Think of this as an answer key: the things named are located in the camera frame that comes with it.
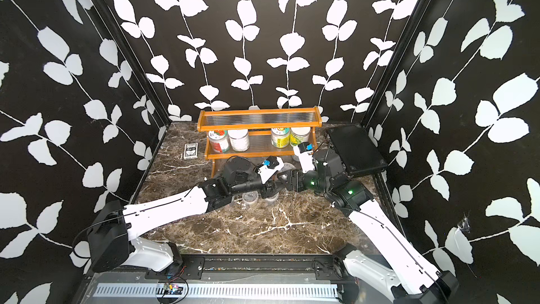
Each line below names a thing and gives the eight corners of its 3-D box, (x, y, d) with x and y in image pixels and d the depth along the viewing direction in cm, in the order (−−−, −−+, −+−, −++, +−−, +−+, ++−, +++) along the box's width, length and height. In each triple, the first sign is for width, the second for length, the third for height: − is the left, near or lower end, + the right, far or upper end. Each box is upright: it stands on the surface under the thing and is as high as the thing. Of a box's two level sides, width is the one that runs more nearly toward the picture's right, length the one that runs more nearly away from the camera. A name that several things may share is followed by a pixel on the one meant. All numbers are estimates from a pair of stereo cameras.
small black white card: (185, 160, 107) (183, 157, 105) (186, 146, 112) (184, 143, 111) (197, 157, 108) (196, 155, 106) (198, 144, 113) (196, 141, 111)
